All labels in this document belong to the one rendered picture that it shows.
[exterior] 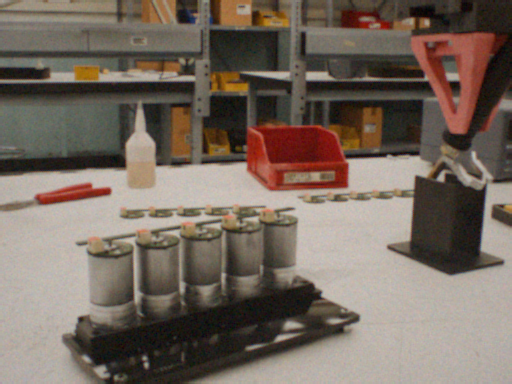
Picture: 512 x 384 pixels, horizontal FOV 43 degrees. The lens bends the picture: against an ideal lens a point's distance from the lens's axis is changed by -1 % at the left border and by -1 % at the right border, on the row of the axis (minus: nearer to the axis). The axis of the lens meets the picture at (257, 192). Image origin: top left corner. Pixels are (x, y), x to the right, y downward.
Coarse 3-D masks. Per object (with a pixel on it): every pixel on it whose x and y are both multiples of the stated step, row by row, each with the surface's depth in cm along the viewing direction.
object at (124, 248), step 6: (102, 246) 35; (120, 246) 35; (126, 246) 35; (132, 246) 35; (90, 252) 34; (102, 252) 34; (108, 252) 34; (114, 252) 34; (120, 252) 34; (126, 252) 34
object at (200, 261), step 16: (192, 240) 37; (208, 240) 37; (192, 256) 37; (208, 256) 37; (192, 272) 38; (208, 272) 38; (192, 288) 38; (208, 288) 38; (192, 304) 38; (208, 304) 38
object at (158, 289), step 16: (160, 240) 36; (144, 256) 36; (160, 256) 36; (176, 256) 36; (144, 272) 36; (160, 272) 36; (176, 272) 37; (144, 288) 36; (160, 288) 36; (176, 288) 37; (144, 304) 36; (160, 304) 36; (176, 304) 37
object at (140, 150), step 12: (144, 120) 77; (144, 132) 77; (132, 144) 76; (144, 144) 76; (132, 156) 76; (144, 156) 76; (132, 168) 77; (144, 168) 77; (132, 180) 77; (144, 180) 77
